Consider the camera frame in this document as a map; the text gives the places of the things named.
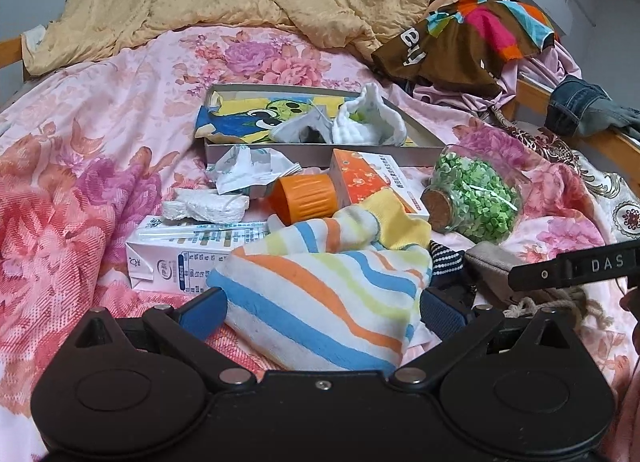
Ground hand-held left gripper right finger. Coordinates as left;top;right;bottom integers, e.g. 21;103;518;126
389;287;585;390

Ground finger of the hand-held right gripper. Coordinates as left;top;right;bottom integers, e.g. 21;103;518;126
507;239;640;293

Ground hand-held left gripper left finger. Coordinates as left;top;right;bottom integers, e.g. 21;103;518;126
65;287;257;390

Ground navy striped sock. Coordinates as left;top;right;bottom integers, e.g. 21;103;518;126
427;239;476;293

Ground beige drawstring pouch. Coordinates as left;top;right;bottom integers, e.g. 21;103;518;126
465;241;616;329

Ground striped pastel sock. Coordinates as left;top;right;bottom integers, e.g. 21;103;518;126
206;189;433;373

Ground shallow grey box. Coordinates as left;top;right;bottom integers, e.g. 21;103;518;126
202;84;448;168

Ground white milk carton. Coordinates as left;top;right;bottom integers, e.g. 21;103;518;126
125;215;273;295

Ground brown gold patterned cloth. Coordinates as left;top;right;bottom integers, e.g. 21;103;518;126
492;112;640;243

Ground glass jar of green beads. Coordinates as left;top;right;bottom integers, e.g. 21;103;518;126
420;145;531;245

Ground crumpled plastic wrapper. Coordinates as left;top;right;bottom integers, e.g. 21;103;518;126
205;145;301;195

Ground orange and white box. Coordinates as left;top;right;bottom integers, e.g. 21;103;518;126
330;148;431;223

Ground blue jeans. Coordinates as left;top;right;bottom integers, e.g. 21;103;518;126
544;75;640;140

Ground pink floral bedsheet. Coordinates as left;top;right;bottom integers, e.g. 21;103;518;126
0;25;640;462

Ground cartoon print cloth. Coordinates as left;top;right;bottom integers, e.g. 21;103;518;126
195;92;351;145

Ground pink satin cloth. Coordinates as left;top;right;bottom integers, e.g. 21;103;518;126
410;42;583;118

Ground grey sock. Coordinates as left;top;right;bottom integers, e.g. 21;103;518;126
272;110;336;144

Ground brown multicolour printed cloth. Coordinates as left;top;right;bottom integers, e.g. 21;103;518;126
370;0;561;98

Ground small white crumpled cloth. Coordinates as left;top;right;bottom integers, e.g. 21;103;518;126
22;27;48;50

